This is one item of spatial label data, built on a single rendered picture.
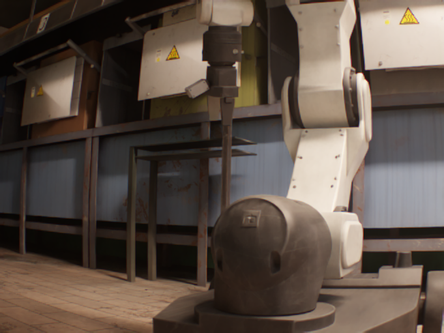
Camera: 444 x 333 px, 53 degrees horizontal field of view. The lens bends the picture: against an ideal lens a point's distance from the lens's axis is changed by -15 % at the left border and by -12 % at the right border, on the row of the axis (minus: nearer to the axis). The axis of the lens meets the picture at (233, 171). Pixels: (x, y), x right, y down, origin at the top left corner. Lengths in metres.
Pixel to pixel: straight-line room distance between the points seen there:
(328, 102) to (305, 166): 0.15
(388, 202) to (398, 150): 0.23
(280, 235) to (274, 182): 1.66
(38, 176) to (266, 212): 3.03
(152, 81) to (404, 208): 1.41
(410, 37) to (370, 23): 0.20
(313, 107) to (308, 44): 0.15
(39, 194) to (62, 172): 0.33
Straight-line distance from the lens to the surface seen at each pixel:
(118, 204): 2.89
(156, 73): 2.59
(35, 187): 3.62
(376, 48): 2.04
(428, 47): 1.99
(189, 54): 2.48
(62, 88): 3.20
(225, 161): 2.11
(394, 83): 2.10
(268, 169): 2.32
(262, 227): 0.65
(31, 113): 3.47
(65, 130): 3.28
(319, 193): 0.96
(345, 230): 0.81
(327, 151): 1.03
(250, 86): 2.37
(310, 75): 1.10
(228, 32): 1.09
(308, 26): 1.15
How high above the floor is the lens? 0.32
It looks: 6 degrees up
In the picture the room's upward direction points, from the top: 1 degrees clockwise
